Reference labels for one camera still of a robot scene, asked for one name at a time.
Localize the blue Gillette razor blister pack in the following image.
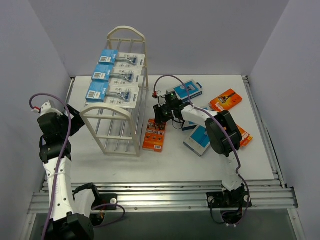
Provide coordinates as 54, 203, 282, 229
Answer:
97, 49, 146, 68

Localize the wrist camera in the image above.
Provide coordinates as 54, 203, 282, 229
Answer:
31, 100, 62, 116
152, 91, 177, 101

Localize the aluminium rail frame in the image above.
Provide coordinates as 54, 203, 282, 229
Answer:
27, 74, 300, 215

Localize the upper blue Harry's box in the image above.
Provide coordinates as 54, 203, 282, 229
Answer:
166, 79, 203, 102

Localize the lower blue Harry's box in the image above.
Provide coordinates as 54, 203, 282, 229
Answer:
181, 105, 209, 131

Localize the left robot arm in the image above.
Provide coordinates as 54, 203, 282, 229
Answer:
37, 101, 101, 240

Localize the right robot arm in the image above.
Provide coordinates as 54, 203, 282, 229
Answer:
153, 91, 248, 207

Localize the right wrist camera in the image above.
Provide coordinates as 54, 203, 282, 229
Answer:
152, 91, 177, 101

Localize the blue harry's box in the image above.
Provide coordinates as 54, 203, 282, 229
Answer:
166, 79, 203, 102
181, 105, 209, 131
183, 125, 210, 157

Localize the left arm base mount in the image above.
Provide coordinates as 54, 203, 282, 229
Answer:
90, 193, 118, 211

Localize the cream metal-rod shelf rack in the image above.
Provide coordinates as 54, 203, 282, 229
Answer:
80, 25, 149, 157

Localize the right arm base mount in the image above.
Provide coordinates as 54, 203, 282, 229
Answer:
206, 191, 248, 209

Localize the orange Gillette Fusion box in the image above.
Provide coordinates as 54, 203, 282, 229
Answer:
142, 118, 166, 153

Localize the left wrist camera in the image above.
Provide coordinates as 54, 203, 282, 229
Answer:
31, 100, 62, 116

